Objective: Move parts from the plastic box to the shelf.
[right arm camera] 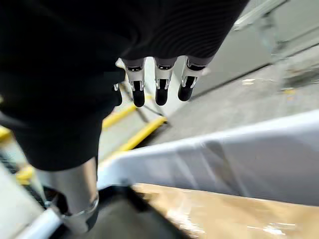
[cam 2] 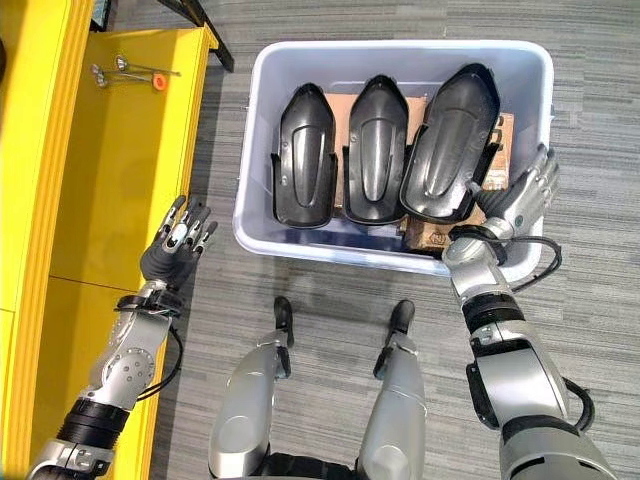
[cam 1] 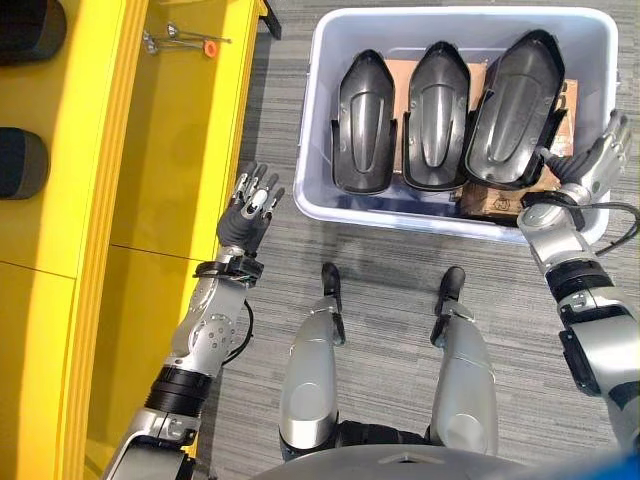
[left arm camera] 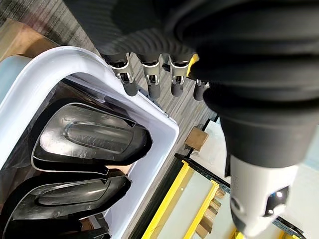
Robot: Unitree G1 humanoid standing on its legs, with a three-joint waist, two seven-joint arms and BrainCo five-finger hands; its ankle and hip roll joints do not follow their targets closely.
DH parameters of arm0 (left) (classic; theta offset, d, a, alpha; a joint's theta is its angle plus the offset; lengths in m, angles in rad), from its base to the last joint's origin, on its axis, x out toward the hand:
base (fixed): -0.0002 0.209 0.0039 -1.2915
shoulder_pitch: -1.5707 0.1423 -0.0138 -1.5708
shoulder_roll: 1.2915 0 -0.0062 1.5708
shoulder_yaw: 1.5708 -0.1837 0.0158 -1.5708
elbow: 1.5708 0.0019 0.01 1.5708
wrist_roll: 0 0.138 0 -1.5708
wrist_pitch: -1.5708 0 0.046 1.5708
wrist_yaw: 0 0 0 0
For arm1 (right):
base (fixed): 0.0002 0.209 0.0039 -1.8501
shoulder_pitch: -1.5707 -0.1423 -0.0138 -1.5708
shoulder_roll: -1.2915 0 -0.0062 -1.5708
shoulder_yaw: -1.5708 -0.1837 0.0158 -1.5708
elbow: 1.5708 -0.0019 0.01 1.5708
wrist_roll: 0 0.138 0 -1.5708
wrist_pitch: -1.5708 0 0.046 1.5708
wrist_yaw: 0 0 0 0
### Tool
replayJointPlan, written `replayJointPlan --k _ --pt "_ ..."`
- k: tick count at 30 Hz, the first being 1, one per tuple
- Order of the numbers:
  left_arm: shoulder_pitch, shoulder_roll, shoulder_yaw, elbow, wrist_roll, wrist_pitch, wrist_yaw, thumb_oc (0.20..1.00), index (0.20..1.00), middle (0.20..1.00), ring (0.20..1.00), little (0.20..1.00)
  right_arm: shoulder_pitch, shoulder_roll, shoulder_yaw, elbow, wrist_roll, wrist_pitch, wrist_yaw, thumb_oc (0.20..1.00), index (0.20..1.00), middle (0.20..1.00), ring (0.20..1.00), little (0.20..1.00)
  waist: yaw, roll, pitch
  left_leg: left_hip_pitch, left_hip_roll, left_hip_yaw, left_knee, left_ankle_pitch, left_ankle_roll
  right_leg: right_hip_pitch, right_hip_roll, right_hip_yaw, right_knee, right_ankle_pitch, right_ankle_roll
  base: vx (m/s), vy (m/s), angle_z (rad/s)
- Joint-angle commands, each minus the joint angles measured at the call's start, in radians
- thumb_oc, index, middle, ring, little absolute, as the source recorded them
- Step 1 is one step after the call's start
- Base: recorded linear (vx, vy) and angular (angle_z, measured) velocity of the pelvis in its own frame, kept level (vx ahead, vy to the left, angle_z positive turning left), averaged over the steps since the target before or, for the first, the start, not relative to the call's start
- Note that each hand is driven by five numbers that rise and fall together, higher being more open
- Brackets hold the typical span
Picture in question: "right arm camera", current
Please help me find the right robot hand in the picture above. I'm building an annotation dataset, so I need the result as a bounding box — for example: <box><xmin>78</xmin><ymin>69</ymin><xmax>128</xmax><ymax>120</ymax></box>
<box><xmin>0</xmin><ymin>0</ymin><xmax>250</xmax><ymax>233</ymax></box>

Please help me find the yellow shelf rack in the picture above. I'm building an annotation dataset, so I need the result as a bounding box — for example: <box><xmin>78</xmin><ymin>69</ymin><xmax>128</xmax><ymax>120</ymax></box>
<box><xmin>0</xmin><ymin>94</ymin><xmax>168</xmax><ymax>212</ymax></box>

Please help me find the white plastic box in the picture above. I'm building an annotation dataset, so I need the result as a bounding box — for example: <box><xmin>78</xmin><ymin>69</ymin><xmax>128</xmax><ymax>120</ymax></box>
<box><xmin>14</xmin><ymin>109</ymin><xmax>319</xmax><ymax>239</ymax></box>

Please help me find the brown cardboard sheet under film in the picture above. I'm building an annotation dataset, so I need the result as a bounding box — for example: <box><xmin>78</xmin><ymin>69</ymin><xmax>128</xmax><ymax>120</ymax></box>
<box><xmin>133</xmin><ymin>183</ymin><xmax>319</xmax><ymax>239</ymax></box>

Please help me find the grey metal frame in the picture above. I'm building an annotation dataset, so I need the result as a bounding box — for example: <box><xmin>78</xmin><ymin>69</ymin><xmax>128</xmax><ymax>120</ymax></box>
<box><xmin>233</xmin><ymin>0</ymin><xmax>319</xmax><ymax>93</ymax></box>

